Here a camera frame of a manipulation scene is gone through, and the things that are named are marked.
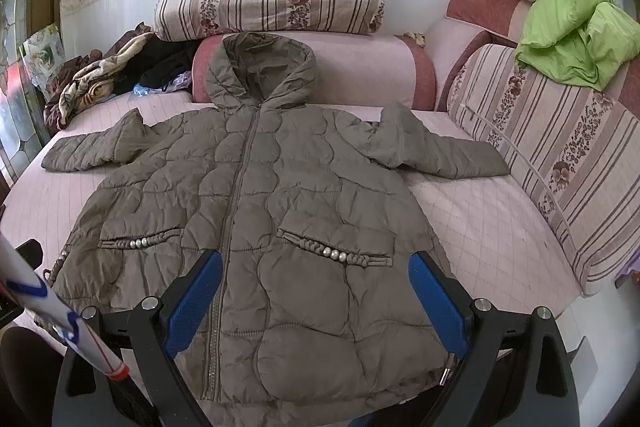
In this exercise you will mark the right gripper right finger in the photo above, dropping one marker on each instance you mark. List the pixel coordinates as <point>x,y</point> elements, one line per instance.
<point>503,368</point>

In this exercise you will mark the striped floral quilt right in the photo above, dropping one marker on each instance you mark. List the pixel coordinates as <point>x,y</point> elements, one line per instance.
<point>574,152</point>

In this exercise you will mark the stained glass window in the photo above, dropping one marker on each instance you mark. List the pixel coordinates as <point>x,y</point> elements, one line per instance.
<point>22,132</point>

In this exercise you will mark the beige brown floral blanket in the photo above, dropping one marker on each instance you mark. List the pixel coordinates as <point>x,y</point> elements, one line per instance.
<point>86,80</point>

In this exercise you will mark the blue plastic bag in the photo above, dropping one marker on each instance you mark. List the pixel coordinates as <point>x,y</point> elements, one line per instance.
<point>180,83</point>

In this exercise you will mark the pink rolled quilt back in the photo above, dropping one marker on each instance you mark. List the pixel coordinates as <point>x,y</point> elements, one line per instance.
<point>372,71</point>

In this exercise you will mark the lime green jacket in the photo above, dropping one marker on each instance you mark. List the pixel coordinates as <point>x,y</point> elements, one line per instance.
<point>579,43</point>

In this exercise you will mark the pink rolled quilt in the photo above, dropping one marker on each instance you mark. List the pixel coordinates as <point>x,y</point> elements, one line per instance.
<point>372,71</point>
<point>468,25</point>

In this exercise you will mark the olive quilted hooded jacket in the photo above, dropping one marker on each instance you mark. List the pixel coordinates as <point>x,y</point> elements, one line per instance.
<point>264,74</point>

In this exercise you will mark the pink rolled quilt right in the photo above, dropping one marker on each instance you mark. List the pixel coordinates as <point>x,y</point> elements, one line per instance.
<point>468,25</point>

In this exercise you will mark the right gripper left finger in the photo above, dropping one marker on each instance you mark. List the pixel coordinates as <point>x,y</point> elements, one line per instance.
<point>156,330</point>

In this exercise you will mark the black clothing pile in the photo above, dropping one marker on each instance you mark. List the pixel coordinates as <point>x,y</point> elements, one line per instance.
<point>159,62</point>

